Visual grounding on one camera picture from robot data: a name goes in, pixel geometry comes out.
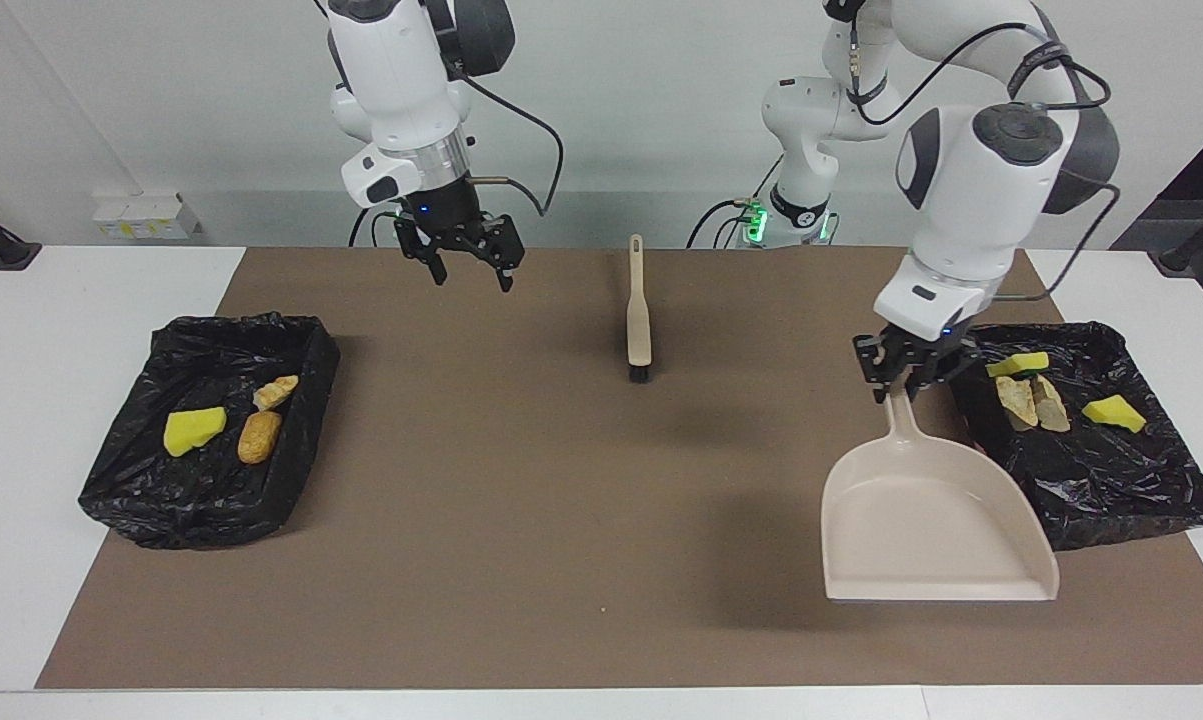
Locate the curved yellow sponge piece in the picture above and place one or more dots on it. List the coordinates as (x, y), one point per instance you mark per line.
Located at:
(1113, 413)

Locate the black stand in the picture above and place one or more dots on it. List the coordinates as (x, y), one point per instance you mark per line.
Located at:
(1, 245)
(1196, 245)

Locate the brown table mat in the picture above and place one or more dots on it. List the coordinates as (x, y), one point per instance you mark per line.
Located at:
(521, 500)

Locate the beige plastic dustpan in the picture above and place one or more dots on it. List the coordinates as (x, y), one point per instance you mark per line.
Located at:
(921, 520)

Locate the bin with black bag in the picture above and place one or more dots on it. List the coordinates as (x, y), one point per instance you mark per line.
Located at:
(211, 490)
(1111, 480)

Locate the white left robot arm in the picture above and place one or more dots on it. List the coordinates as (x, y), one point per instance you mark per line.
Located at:
(971, 200)

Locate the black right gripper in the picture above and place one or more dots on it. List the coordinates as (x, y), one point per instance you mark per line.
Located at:
(451, 220)

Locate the pale yellow bread chunk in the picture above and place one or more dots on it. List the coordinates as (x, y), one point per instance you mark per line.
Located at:
(1053, 408)

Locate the orange striped croissant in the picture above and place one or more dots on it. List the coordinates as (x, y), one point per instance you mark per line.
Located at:
(1017, 400)

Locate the pale crusty bread piece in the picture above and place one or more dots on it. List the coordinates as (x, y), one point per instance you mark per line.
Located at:
(275, 392)

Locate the dark partition panel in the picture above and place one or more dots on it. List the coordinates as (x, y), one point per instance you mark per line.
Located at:
(1201, 170)

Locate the brown bread roll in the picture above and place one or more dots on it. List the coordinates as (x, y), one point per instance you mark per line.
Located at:
(259, 437)

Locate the white power box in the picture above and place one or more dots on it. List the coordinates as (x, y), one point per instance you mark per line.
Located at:
(146, 217)

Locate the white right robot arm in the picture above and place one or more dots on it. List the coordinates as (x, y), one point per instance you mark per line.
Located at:
(401, 80)

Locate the beige brush with black bristles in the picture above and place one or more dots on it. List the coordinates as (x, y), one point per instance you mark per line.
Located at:
(639, 320)

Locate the yellow and green sponge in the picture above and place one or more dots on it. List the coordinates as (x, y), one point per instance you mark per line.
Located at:
(193, 430)

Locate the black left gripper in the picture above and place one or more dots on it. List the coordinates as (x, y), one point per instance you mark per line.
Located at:
(926, 350)

